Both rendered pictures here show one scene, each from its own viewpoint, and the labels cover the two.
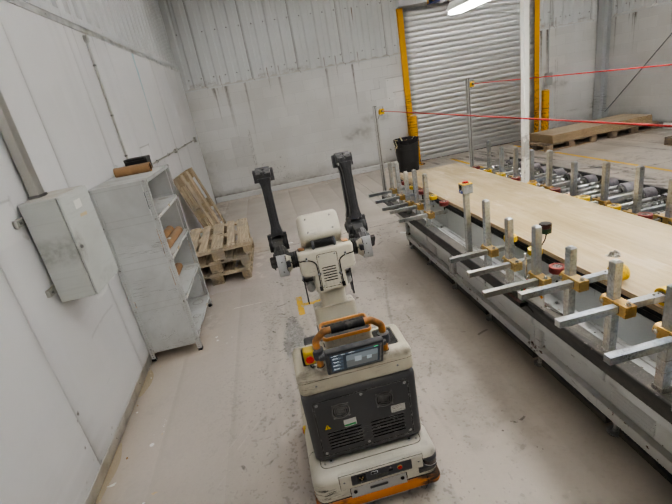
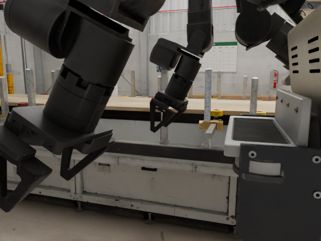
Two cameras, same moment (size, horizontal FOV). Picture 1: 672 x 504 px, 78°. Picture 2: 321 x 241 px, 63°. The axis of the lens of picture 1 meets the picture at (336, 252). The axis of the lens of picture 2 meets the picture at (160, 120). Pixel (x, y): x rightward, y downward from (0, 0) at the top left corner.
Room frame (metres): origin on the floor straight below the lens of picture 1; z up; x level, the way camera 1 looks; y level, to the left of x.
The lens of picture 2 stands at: (2.09, 0.54, 1.13)
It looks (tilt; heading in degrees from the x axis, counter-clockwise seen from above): 10 degrees down; 293
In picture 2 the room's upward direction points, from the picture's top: straight up
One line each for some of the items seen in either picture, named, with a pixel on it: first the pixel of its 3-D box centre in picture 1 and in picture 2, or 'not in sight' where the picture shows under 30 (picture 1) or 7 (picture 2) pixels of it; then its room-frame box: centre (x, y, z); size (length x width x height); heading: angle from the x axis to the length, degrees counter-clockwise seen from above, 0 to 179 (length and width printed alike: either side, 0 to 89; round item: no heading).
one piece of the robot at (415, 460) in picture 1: (381, 471); not in sight; (1.47, -0.03, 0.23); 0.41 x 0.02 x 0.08; 97
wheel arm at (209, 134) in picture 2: (481, 253); (212, 127); (2.39, -0.90, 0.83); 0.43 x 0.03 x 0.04; 97
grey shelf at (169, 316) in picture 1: (160, 258); not in sight; (3.65, 1.60, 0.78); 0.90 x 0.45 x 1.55; 7
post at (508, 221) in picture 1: (509, 256); (252, 120); (2.19, -0.99, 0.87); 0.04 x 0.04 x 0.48; 7
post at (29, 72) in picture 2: (416, 195); (31, 102); (3.68, -0.82, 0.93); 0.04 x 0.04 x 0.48; 7
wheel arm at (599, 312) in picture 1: (614, 308); not in sight; (1.40, -1.05, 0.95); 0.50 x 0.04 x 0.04; 97
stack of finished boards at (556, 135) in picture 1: (589, 128); not in sight; (9.13, -5.98, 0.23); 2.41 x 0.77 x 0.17; 98
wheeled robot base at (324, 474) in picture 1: (362, 433); not in sight; (1.79, 0.04, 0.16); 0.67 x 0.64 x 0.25; 7
